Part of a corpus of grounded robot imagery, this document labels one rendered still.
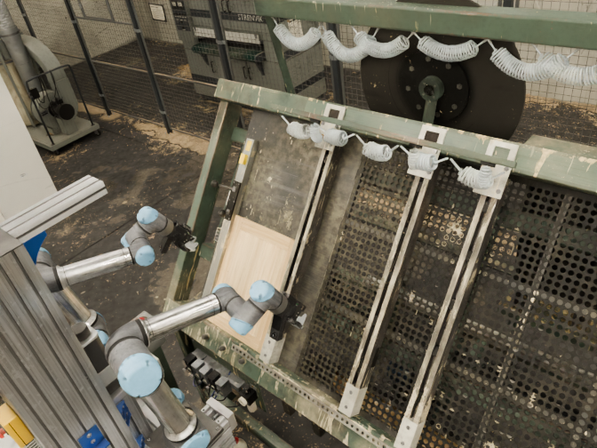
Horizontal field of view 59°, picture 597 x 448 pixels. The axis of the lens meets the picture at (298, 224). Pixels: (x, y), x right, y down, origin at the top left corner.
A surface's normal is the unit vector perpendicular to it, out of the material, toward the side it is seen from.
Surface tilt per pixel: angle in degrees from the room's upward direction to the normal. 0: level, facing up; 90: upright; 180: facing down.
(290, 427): 0
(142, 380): 82
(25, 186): 90
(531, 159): 52
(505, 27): 90
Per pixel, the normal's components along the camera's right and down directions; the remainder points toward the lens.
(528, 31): -0.65, 0.52
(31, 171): 0.76, 0.29
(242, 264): -0.60, -0.07
